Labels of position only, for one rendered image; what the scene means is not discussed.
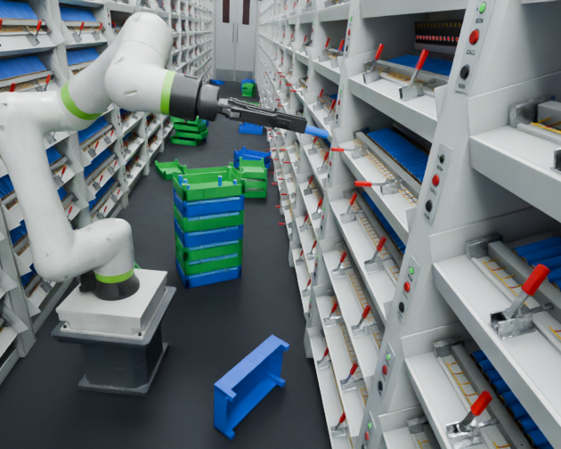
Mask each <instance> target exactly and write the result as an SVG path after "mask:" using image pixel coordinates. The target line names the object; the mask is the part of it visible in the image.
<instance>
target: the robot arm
mask: <svg viewBox="0 0 561 449"><path fill-rule="evenodd" d="M172 48H173V37H172V33H171V31H170V28H169V27H168V25H167V24H166V23H165V22H164V21H163V20H162V19H161V18H160V17H159V16H157V15H156V14H153V13H150V12H138V13H136V14H134V15H132V16H131V17H129V18H128V19H127V21H126V23H125V24H124V26H123V28H122V29H121V30H120V31H119V33H118V35H117V36H116V38H115V39H114V40H113V42H112V43H111V44H110V46H109V47H108V48H107V49H106V50H105V51H104V52H103V53H102V54H101V55H100V56H99V57H98V58H97V59H96V60H95V61H94V62H92V63H91V64H90V65H89V66H87V67H86V68H85V69H83V70H81V71H80V72H78V73H77V74H76V75H75V76H74V77H73V78H71V79H70V80H69V81H67V82H66V83H65V84H64V85H63V86H62V87H61V88H60V89H58V90H52V91H46V92H34V93H10V92H4V93H0V155H1V157H2V160H3V162H4V164H5V167H6V169H7V172H8V174H9V177H10V178H11V181H12V185H13V188H14V190H15V192H16V195H17V198H18V201H19V203H20V208H21V212H22V215H23V218H24V221H25V225H26V228H27V232H28V239H29V244H30V248H31V253H32V257H33V263H34V267H35V269H36V271H37V273H38V274H39V275H40V276H41V277H43V278H44V279H46V280H47V281H50V282H65V281H67V280H70V279H77V281H78V282H79V283H81V285H80V286H79V290H80V291H81V292H88V291H92V290H93V293H94V295H95V296H96V297H97V298H99V299H101V300H107V301H116V300H121V299H124V298H129V297H131V296H132V295H134V294H135V293H136V292H137V291H138V289H139V288H140V281H139V279H138V278H137V277H136V275H135V273H134V244H133V236H132V229H131V226H130V224H129V223H128V222H127V221H125V220H123V219H119V218H105V219H102V220H99V221H96V222H94V223H92V224H90V225H88V226H86V227H84V228H81V229H79V230H76V231H74V230H73V229H72V228H71V225H70V223H69V220H68V218H67V216H66V213H65V211H64V208H63V206H62V204H61V199H60V197H59V194H58V192H57V189H56V186H55V183H54V180H53V175H52V171H51V169H50V165H49V162H48V158H47V155H46V150H45V144H44V138H45V135H47V134H48V133H51V132H68V131H80V130H84V129H86V128H88V127H89V126H91V125H92V124H93V122H94V121H95V120H96V119H97V118H99V117H100V116H101V114H102V113H103V112H104V111H105V110H106V109H108V108H109V106H110V105H111V104H112V103H113V102H114V103H115V104H116V105H117V106H118V107H120V108H121V109H124V110H128V111H143V112H153V113H158V114H163V115H167V116H171V117H175V118H182V119H183V120H184V123H187V121H188V120H190V121H195V120H196V118H197V116H199V118H200V119H204V120H207V121H212V122H214V121H215V119H216V115H217V113H219V114H222V115H225V117H226V118H228V119H229V120H231V121H233V120H235V121H241V122H246V123H250V124H255V125H259V126H264V127H272V130H274V128H275V127H278V128H282V129H286V130H289V131H293V132H297V133H301V134H304V133H305V129H306V125H307V120H306V118H302V117H299V116H295V115H291V114H288V113H283V112H279V111H277V108H274V110H273V109H269V108H265V107H262V106H259V105H255V104H252V103H249V102H243V101H240V100H238V99H236V98H231V97H229V99H222V98H220V95H221V88H220V87H218V86H211V85H208V84H204V86H202V79H201V78H199V76H195V69H194V68H191V71H190V74H188V73H187V74H182V73H178V72H174V71H171V70H167V69H164V68H165V66H166V64H167V59H168V57H169V55H170V53H171V51H172Z"/></svg>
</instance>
